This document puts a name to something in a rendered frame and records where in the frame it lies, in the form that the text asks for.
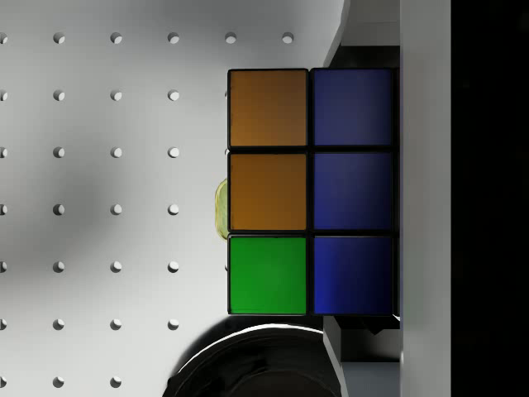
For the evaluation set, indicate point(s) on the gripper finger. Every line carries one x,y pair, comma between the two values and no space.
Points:
368,339
368,57

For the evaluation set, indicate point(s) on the puzzle cube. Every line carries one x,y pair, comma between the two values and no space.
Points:
310,190

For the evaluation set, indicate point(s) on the black plate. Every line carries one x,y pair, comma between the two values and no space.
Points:
248,372

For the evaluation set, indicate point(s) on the flat-sided can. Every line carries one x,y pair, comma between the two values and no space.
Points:
221,209

